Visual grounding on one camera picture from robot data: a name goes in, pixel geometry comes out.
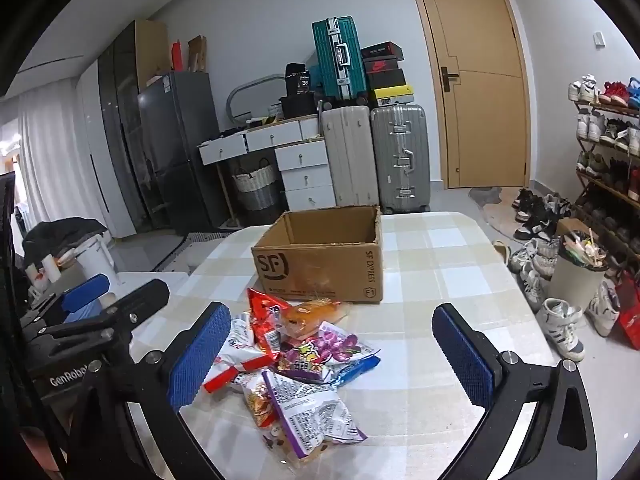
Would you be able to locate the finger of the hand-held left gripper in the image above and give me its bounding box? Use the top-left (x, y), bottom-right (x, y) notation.
top-left (42, 279), bottom-right (171, 356)
top-left (27, 273), bottom-right (112, 332)

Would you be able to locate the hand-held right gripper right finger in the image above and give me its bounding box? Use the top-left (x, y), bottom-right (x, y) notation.
top-left (431, 303), bottom-right (599, 480)

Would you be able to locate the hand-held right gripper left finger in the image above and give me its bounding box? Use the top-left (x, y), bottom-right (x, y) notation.
top-left (65, 301), bottom-right (232, 480)

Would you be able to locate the white red snack packet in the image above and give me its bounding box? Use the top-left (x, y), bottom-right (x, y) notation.
top-left (202, 312), bottom-right (271, 393)

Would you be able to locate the red chip packet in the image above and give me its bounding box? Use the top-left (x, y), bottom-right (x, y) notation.
top-left (247, 288), bottom-right (292, 366)

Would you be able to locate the blue snack packet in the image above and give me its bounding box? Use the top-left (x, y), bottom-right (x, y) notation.
top-left (330, 345), bottom-right (382, 388)

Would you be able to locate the clear cookie packet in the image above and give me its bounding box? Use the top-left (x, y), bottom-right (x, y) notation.
top-left (262, 422), bottom-right (326, 467)

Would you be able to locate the orange bread roll packet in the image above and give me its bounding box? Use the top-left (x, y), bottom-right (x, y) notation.
top-left (277, 298), bottom-right (351, 341)

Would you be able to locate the purple white snack packet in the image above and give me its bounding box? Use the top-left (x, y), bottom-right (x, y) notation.
top-left (262, 369), bottom-right (368, 461)

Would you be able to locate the purple grape candy packet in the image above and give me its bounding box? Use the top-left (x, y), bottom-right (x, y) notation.
top-left (280, 322), bottom-right (373, 383)

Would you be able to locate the brown cardboard box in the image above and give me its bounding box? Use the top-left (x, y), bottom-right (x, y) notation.
top-left (251, 205), bottom-right (384, 304)

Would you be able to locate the black jacket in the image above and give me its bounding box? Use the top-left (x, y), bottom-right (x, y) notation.
top-left (22, 216), bottom-right (108, 266)

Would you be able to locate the white high-top sneaker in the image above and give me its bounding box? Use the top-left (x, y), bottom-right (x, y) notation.
top-left (537, 297), bottom-right (586, 363)

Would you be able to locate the beige trash bin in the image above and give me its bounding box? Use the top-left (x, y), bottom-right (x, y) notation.
top-left (547, 230), bottom-right (608, 313)

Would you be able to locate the white wardrobe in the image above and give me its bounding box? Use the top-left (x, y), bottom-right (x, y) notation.
top-left (75, 60), bottom-right (137, 238)

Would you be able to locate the white curtain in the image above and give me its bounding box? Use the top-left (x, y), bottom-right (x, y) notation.
top-left (15, 80), bottom-right (108, 241)

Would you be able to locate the round beige door mat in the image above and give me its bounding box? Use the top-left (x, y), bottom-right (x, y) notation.
top-left (482, 187), bottom-right (546, 241)

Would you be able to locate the pile of shoes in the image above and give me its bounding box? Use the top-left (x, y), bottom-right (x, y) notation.
top-left (510, 187), bottom-right (621, 338)

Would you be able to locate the grey doormat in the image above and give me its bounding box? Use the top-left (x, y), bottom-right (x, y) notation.
top-left (470, 186), bottom-right (503, 206)

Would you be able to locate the dark glass cabinet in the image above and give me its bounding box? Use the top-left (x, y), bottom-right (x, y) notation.
top-left (97, 20), bottom-right (151, 233)

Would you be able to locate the dark grey refrigerator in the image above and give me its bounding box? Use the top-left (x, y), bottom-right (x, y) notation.
top-left (137, 71), bottom-right (228, 236)

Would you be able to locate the small cardboard box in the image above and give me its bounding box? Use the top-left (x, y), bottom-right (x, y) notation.
top-left (556, 217), bottom-right (593, 241)

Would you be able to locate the woven laundry basket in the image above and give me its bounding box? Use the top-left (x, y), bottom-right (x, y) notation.
top-left (231, 157), bottom-right (281, 211)

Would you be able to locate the red bag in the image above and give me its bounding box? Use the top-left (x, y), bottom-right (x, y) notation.
top-left (615, 270), bottom-right (640, 351)

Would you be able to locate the silver suitcase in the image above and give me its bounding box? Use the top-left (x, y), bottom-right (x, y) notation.
top-left (370, 104), bottom-right (432, 215)

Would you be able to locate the white drawer desk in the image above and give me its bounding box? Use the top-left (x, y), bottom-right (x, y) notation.
top-left (198, 115), bottom-right (337, 211)

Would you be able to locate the beige suitcase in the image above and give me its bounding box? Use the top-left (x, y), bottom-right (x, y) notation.
top-left (320, 106), bottom-right (379, 207)

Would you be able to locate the grey framed mirror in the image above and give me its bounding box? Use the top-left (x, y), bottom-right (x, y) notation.
top-left (226, 74), bottom-right (291, 126)

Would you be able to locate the wooden door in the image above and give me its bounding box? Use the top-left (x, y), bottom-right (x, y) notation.
top-left (403, 0), bottom-right (531, 190)

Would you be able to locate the tall flat cardboard box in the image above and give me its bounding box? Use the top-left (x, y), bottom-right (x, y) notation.
top-left (135, 20), bottom-right (171, 88)

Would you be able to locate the brown paper bag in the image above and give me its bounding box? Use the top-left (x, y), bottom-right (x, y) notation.
top-left (187, 35), bottom-right (208, 73)

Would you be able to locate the black storage box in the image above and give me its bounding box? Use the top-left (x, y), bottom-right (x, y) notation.
top-left (279, 92), bottom-right (321, 118)

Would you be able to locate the shoe rack with shoes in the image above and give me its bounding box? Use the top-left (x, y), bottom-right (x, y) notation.
top-left (567, 75), bottom-right (640, 261)

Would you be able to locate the yellow black shoe box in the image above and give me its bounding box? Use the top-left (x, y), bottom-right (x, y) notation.
top-left (372, 84), bottom-right (416, 107)

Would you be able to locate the black bag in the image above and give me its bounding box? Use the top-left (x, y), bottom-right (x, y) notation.
top-left (285, 62), bottom-right (313, 96)

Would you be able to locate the plain black shoe box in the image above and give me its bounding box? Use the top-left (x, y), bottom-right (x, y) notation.
top-left (366, 69), bottom-right (407, 92)

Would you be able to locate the teal suitcase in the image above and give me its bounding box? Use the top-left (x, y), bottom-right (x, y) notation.
top-left (312, 16), bottom-right (373, 106)

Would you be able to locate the black red shoe box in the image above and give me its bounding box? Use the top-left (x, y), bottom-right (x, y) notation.
top-left (361, 42), bottom-right (403, 61)

